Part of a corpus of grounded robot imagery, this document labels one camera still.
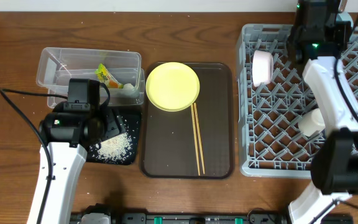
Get dark brown serving tray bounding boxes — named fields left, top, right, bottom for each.
left=140, top=63, right=234, bottom=179

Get yellow plate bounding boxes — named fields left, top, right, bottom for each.
left=145, top=62, right=200, bottom=112

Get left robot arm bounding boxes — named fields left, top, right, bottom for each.
left=27, top=78, right=126, bottom=223

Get lower clear plastic bin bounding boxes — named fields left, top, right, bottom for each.
left=48, top=68, right=145, bottom=106

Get leftover cooked rice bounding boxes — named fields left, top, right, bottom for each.
left=89, top=133, right=134, bottom=164

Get upper clear plastic bin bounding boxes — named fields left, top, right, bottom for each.
left=36, top=47, right=144, bottom=94

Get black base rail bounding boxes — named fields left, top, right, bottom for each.
left=70, top=203, right=354, bottom=224

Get green snack wrapper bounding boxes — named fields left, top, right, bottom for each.
left=95, top=63, right=124, bottom=89

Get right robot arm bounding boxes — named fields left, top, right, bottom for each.
left=281, top=0, right=358, bottom=223

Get clear plastic bin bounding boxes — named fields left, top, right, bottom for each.
left=36, top=47, right=144, bottom=94
left=48, top=68, right=145, bottom=106

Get black waste tray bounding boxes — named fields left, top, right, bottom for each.
left=50, top=103, right=142, bottom=166

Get white tissue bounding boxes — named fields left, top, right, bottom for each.
left=122, top=83, right=139, bottom=97

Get grey plastic dishwasher rack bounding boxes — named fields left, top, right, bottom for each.
left=236, top=24, right=358, bottom=179

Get pale green cup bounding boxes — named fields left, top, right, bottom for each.
left=298, top=108, right=325, bottom=137

